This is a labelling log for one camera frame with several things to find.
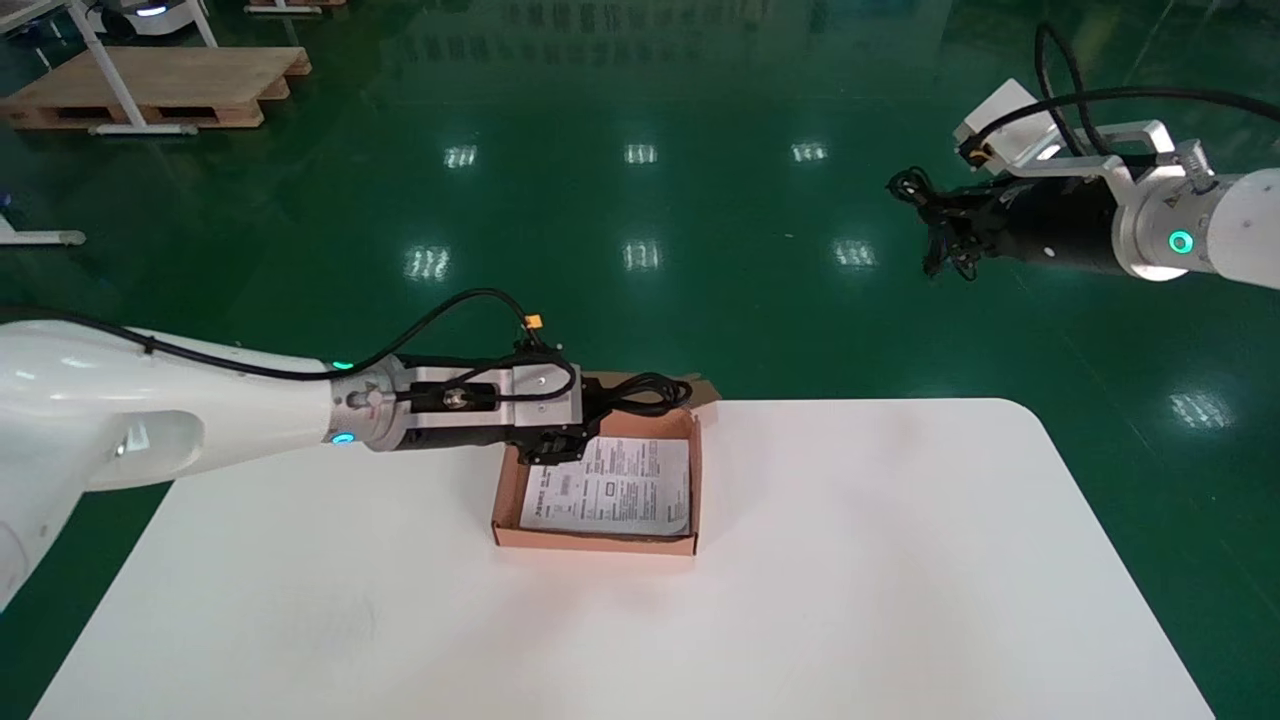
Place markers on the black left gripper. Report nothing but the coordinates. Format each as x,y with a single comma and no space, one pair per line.
460,432

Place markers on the white metal table foot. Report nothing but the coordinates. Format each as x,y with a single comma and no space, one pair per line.
40,237

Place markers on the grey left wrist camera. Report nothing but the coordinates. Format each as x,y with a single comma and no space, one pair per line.
545,390

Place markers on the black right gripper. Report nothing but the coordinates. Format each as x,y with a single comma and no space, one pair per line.
1060,230

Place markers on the white metal table frame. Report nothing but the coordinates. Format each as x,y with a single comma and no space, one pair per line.
110,80

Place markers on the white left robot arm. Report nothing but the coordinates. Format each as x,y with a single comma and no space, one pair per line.
150,390

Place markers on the white printed instruction sheet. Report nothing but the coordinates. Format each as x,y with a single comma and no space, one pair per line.
630,495

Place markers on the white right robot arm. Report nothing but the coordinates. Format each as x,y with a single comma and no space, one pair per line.
1250,220

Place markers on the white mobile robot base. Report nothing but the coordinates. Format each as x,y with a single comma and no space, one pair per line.
150,12

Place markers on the brown cardboard box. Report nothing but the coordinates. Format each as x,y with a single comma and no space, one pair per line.
600,545

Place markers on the large wooden pallet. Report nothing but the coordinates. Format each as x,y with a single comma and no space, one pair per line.
170,80

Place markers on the small wooden pallet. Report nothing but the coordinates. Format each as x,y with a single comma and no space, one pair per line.
290,4

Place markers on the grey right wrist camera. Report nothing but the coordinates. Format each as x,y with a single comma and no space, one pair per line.
1010,120

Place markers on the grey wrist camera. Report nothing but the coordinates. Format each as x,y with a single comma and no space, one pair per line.
1010,120
545,390

